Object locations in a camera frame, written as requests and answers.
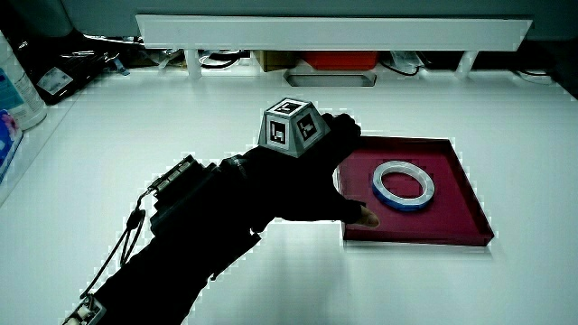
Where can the blue tape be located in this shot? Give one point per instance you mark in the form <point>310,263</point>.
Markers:
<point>384,199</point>

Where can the orange box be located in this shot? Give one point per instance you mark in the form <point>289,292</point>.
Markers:
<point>339,59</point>

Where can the person's left forearm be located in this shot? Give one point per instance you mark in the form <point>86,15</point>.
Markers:
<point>180,253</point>

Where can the white desk shelf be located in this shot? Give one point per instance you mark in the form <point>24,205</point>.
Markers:
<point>334,34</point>

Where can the brown cardboard box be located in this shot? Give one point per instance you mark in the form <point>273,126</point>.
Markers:
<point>273,60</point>

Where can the white plastic bottle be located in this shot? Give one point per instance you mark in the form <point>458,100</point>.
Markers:
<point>26,101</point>

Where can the red square tray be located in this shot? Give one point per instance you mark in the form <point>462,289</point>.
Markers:
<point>451,219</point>

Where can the person's left hand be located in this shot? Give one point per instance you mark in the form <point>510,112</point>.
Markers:
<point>293,185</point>

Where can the black device with white label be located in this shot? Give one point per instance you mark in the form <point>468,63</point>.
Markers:
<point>74,70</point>

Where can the blue printed packet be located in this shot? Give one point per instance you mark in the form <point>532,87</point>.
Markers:
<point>6,142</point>

